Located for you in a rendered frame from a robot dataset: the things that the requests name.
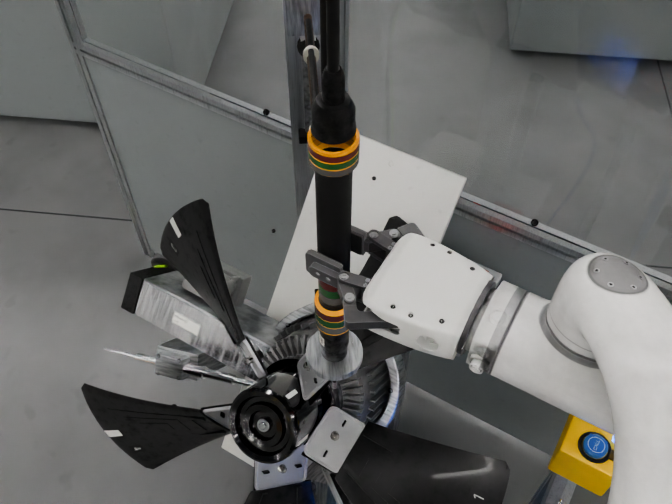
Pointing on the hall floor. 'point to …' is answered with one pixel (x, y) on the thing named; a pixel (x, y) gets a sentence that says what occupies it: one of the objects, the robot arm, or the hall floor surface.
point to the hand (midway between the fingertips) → (336, 252)
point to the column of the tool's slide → (298, 116)
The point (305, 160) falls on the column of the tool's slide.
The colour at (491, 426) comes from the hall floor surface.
